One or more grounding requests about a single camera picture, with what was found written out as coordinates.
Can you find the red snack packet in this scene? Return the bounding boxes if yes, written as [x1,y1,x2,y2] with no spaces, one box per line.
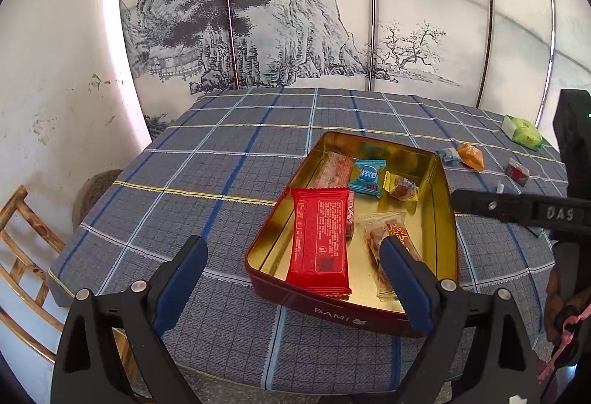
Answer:
[285,186,354,298]

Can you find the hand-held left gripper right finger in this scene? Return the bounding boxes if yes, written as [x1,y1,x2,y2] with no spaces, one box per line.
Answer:
[379,235,542,404]

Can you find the dark red tin box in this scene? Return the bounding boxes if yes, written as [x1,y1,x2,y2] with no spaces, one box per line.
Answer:
[245,131,460,337]

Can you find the clear orange cracker packet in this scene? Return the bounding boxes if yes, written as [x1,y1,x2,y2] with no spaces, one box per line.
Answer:
[316,151,358,190]

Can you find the green snack packet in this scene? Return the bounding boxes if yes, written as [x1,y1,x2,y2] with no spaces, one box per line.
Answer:
[502,114,543,152]

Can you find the grey plaid tablecloth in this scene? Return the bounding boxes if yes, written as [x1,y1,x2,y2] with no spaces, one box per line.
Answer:
[46,87,571,391]

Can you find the small grey red packet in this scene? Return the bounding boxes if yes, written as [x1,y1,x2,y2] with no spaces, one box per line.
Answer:
[505,157,530,186]

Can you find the small blue snack packet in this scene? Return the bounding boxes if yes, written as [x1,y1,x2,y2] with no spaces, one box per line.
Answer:
[348,158,387,194]

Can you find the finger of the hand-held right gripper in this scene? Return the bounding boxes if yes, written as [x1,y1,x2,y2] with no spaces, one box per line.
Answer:
[450,188,591,230]

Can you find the person's right hand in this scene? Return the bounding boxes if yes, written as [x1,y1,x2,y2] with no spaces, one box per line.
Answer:
[545,242,591,344]

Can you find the round woven stool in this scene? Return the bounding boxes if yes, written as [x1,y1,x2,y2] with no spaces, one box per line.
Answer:
[71,169,123,231]

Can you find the wooden chair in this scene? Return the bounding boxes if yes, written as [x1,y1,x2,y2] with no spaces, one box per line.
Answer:
[0,184,139,386]

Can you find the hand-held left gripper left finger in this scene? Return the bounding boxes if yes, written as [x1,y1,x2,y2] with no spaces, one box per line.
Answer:
[51,235,209,404]

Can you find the clear packet of brown snacks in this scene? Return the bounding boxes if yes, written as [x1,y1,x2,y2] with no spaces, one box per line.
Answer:
[358,210,423,302]

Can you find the orange snack packet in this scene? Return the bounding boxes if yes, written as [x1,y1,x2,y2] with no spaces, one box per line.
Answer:
[457,144,486,172]

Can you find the pink cord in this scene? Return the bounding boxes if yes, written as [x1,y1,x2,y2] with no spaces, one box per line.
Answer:
[537,302,591,386]

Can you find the yellow candy packet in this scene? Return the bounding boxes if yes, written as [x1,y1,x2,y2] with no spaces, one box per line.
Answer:
[379,170,424,205]

